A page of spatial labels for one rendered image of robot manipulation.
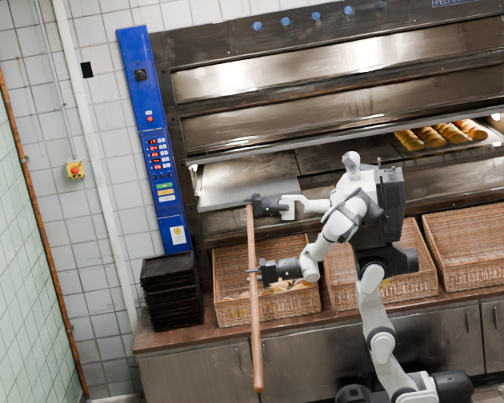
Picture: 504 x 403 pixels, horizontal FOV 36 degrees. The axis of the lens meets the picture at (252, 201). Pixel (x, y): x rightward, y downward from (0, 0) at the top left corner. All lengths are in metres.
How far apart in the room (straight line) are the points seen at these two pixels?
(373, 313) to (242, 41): 1.58
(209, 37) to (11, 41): 1.03
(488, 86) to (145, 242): 2.08
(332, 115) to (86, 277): 1.68
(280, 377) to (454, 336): 0.94
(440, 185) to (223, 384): 1.62
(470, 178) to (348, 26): 1.10
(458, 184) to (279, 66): 1.21
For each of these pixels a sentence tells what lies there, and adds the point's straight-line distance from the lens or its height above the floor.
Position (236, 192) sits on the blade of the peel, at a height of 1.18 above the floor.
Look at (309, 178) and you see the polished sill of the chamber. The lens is 4.35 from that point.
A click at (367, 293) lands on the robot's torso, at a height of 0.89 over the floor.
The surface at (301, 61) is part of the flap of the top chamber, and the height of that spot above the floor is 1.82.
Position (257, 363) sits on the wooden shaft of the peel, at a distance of 2.53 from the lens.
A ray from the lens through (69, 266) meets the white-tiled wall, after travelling 4.60.
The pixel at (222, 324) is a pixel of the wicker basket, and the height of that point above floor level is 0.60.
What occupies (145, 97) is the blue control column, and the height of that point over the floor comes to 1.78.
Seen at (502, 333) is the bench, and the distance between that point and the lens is 4.32.
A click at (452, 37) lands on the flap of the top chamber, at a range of 4.34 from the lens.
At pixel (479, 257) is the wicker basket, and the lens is 4.56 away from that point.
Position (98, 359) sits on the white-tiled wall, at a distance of 4.84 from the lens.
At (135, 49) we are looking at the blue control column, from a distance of 4.18.
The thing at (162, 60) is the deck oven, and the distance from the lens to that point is 4.21.
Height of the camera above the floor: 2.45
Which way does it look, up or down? 18 degrees down
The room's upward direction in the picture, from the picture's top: 10 degrees counter-clockwise
